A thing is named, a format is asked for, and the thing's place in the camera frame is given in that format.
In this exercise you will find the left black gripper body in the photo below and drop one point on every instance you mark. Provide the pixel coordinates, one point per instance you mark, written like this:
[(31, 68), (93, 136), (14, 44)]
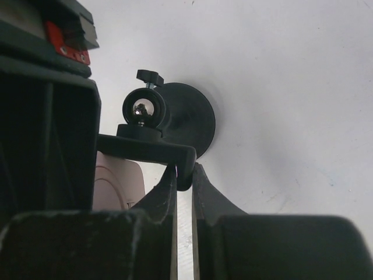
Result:
[(55, 34)]

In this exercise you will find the black phone pink case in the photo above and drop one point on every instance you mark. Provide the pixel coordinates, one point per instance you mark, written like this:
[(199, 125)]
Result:
[(118, 184)]

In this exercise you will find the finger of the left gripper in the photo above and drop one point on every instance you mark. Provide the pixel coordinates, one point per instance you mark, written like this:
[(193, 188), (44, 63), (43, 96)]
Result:
[(49, 130)]

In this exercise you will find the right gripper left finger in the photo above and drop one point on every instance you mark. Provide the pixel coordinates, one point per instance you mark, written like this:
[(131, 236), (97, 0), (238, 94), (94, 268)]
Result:
[(138, 243)]

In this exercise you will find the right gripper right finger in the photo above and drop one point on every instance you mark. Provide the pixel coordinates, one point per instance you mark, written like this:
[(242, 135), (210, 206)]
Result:
[(229, 243)]

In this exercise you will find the black phone stand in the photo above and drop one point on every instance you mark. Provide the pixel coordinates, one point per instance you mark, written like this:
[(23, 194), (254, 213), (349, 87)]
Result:
[(168, 123)]

